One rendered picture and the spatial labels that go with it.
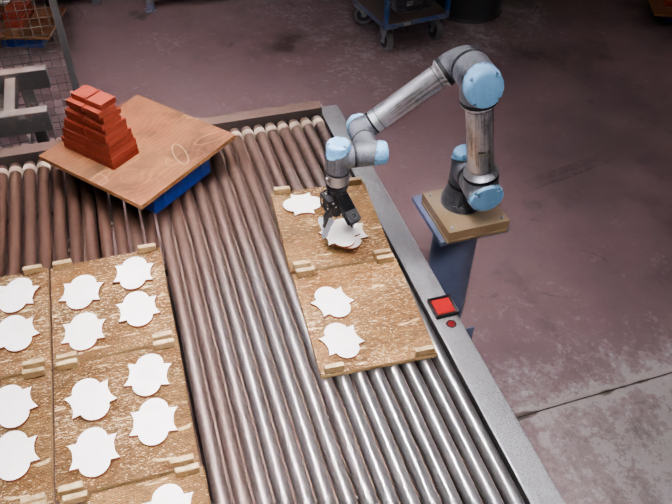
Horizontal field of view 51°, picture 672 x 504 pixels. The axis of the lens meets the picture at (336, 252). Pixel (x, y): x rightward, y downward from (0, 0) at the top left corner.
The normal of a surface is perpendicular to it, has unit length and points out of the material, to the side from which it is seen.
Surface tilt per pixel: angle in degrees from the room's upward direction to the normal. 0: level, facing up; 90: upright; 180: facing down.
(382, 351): 0
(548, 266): 0
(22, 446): 0
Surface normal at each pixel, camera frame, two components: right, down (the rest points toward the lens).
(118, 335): 0.02, -0.72
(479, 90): 0.18, 0.57
